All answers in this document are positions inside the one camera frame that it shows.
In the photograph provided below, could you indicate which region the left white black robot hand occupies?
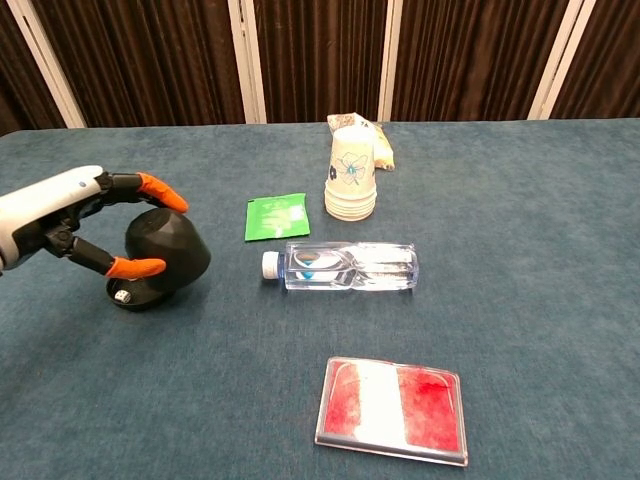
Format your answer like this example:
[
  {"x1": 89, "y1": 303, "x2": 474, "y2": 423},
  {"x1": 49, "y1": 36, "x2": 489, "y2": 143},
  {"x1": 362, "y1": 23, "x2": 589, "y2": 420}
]
[{"x1": 0, "y1": 165, "x2": 190, "y2": 280}]

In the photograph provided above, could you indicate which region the yellow snack packet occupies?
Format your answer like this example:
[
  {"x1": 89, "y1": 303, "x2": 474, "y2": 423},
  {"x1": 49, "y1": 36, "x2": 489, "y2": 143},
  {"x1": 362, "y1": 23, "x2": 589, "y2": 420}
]
[{"x1": 326, "y1": 113, "x2": 397, "y2": 172}]

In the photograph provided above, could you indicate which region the black round bowl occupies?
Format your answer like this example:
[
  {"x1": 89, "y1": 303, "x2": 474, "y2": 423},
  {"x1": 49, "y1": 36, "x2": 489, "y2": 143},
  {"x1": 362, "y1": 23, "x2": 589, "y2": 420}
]
[{"x1": 124, "y1": 207, "x2": 213, "y2": 296}]

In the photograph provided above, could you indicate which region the clear plastic water bottle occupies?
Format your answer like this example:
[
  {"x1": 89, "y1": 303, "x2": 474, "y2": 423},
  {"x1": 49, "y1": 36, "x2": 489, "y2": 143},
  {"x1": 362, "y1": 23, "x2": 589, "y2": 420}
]
[{"x1": 261, "y1": 241, "x2": 418, "y2": 296}]

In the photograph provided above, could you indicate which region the white partition frame post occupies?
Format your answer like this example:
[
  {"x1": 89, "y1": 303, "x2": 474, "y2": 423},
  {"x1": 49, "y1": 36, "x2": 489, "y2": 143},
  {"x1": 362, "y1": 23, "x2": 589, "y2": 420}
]
[
  {"x1": 377, "y1": 0, "x2": 404, "y2": 123},
  {"x1": 7, "y1": 0, "x2": 87, "y2": 129},
  {"x1": 527, "y1": 0, "x2": 597, "y2": 121},
  {"x1": 227, "y1": 0, "x2": 268, "y2": 125}
]

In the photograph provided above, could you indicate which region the red white card case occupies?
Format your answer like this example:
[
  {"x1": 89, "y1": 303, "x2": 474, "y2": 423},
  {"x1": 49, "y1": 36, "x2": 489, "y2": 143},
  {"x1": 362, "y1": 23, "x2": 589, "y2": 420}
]
[{"x1": 314, "y1": 356, "x2": 470, "y2": 468}]

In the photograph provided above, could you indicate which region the brown pleated curtain panel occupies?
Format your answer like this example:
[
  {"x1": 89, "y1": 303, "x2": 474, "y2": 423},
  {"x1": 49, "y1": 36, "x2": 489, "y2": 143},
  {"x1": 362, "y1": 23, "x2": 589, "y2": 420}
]
[
  {"x1": 0, "y1": 0, "x2": 67, "y2": 137},
  {"x1": 549, "y1": 0, "x2": 640, "y2": 120},
  {"x1": 30, "y1": 0, "x2": 246, "y2": 129},
  {"x1": 252, "y1": 0, "x2": 389, "y2": 125},
  {"x1": 390, "y1": 0, "x2": 571, "y2": 123}
]

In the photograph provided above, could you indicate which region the green sachet packet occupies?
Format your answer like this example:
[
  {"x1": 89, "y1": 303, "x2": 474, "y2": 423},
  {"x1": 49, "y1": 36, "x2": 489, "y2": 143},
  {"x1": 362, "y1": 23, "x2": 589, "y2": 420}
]
[{"x1": 244, "y1": 192, "x2": 312, "y2": 243}]

